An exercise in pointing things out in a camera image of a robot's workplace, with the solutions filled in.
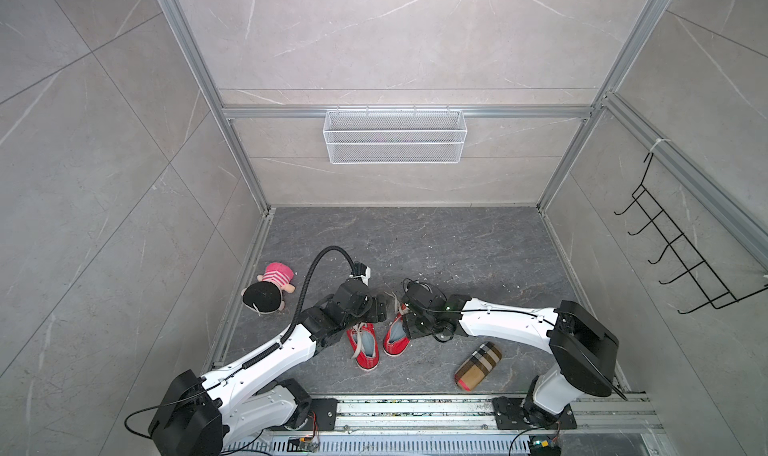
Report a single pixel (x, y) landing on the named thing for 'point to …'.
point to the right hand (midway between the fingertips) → (412, 326)
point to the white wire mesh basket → (395, 137)
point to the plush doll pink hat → (266, 294)
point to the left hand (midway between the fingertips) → (382, 295)
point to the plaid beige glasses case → (473, 370)
